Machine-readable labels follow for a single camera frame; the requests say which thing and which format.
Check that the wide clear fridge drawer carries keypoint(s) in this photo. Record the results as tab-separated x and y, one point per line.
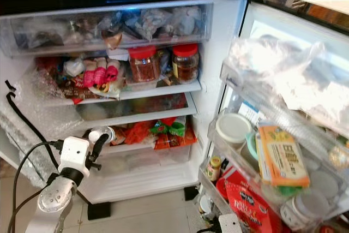
206	25

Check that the white edged glass shelf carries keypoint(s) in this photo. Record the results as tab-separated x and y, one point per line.
142	114
163	88

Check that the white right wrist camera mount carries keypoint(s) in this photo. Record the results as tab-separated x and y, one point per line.
229	224

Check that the red lid jar dark contents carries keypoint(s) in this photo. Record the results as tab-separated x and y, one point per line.
185	64

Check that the white lid plastic jar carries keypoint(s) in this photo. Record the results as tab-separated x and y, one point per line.
302	208

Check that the teal round container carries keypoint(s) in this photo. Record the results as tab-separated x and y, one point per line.
252	145

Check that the brown cone shaped food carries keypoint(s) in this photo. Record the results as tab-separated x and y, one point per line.
113	39

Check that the black glossy fridge door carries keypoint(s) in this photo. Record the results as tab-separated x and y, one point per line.
267	25

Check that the red lid jar chili flakes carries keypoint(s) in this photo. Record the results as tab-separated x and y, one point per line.
143	65

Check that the red self raising flour bag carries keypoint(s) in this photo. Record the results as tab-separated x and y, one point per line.
251	203

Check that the crumpled clear plastic bag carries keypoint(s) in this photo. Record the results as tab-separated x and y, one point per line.
283	75

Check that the small jar yellow label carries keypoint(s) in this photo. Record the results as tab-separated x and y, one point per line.
214	168

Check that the brown snack packet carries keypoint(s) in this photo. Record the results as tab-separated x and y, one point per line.
71	87

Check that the orange yellow food box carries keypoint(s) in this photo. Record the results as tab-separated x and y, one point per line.
283	155

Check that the clear frozen food bag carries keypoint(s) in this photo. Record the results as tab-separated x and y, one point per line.
188	20
150	23
52	34

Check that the clear bubble wrap sheet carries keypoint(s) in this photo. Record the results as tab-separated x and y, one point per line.
41	107

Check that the white lid round container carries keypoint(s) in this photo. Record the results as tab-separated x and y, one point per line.
233	126

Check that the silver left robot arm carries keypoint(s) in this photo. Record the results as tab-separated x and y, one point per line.
57	200

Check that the black fridge white interior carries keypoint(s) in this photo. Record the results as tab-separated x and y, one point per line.
218	80

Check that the blue white carton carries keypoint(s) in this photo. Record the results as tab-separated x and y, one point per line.
248	112

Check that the pink white wrapped snack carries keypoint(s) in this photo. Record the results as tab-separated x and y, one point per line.
101	73
112	71
90	76

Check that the small white lid jar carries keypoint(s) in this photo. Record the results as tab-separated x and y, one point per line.
206	205

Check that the small clear crisper drawer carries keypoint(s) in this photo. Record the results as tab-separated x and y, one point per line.
142	162

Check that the small clear plastic bottle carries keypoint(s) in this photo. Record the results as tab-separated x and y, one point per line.
95	132

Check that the red food packet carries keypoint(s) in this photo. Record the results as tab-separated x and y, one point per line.
136	132

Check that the green food packet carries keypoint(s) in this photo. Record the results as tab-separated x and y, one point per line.
169	127

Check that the flat orange food packet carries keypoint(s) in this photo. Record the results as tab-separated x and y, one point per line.
174	140

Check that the small white tied bag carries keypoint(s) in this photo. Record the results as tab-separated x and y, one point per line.
73	67

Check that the clear plastic door bin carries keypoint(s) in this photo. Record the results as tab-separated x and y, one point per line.
218	145
204	189
237	77

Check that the black fridge foot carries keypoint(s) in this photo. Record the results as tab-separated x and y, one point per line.
191	192
98	210

